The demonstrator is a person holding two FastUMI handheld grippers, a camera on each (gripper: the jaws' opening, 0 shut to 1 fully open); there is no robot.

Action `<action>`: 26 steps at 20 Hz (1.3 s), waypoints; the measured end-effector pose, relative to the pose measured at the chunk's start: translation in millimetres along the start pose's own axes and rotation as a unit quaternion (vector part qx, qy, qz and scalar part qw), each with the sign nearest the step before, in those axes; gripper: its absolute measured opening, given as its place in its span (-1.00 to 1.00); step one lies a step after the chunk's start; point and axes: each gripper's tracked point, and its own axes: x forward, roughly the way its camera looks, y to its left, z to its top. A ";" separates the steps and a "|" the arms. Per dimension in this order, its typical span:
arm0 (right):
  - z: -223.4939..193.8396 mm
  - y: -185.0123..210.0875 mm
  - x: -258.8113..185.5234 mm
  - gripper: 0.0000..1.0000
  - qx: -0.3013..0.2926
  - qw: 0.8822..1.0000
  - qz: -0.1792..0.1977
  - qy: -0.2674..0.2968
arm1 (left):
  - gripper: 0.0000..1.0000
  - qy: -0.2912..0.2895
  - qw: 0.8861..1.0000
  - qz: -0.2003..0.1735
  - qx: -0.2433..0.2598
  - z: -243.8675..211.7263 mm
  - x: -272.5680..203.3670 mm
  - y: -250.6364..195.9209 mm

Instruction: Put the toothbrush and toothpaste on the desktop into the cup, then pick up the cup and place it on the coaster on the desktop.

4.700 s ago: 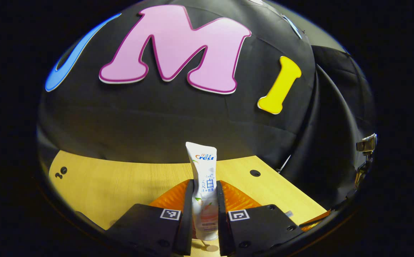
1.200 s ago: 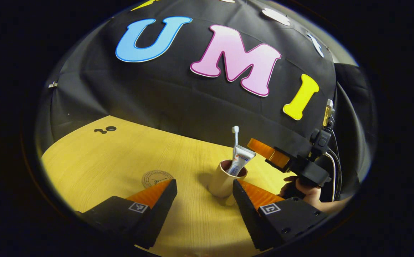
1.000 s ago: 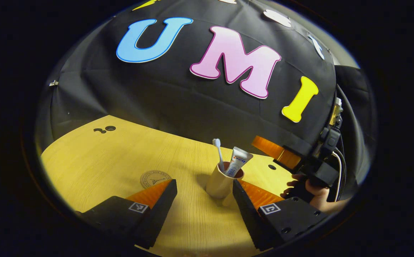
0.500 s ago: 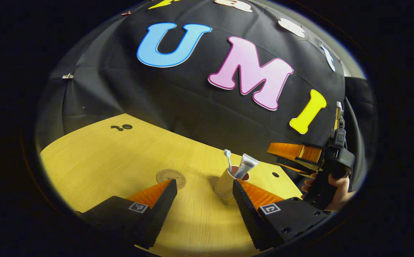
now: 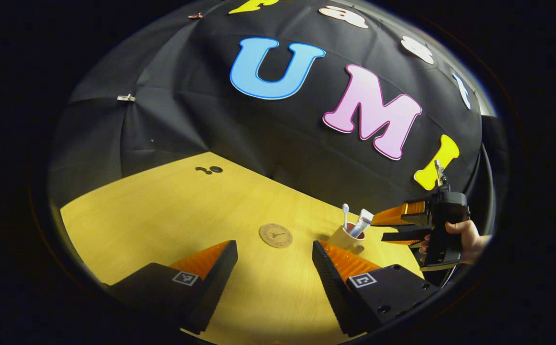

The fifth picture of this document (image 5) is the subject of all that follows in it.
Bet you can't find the beige cup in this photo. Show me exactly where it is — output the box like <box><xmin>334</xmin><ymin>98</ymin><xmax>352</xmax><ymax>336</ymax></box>
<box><xmin>328</xmin><ymin>222</ymin><xmax>366</xmax><ymax>254</ymax></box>

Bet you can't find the wooden desktop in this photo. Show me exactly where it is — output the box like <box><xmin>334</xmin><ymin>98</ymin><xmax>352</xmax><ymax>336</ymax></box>
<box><xmin>60</xmin><ymin>151</ymin><xmax>424</xmax><ymax>345</ymax></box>

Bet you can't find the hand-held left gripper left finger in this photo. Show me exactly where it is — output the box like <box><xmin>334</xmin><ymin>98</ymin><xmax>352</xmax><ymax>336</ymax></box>
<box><xmin>103</xmin><ymin>240</ymin><xmax>238</xmax><ymax>335</ymax></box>

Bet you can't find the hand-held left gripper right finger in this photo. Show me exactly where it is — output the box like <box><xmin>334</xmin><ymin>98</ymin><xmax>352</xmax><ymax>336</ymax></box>
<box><xmin>312</xmin><ymin>240</ymin><xmax>440</xmax><ymax>337</ymax></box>

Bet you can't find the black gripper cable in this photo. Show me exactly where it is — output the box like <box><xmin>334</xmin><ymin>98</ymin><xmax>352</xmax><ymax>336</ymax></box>
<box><xmin>438</xmin><ymin>264</ymin><xmax>458</xmax><ymax>288</ymax></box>

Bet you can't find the black backdrop cloth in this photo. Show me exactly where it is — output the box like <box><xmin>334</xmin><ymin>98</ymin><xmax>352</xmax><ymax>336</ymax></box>
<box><xmin>48</xmin><ymin>0</ymin><xmax>499</xmax><ymax>269</ymax></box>

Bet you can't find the round wooden coaster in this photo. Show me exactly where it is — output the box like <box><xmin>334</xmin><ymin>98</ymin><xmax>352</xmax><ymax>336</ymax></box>
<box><xmin>259</xmin><ymin>223</ymin><xmax>294</xmax><ymax>249</ymax></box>

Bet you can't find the white toothpaste tube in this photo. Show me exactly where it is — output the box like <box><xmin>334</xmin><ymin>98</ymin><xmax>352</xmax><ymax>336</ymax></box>
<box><xmin>349</xmin><ymin>208</ymin><xmax>374</xmax><ymax>239</ymax></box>

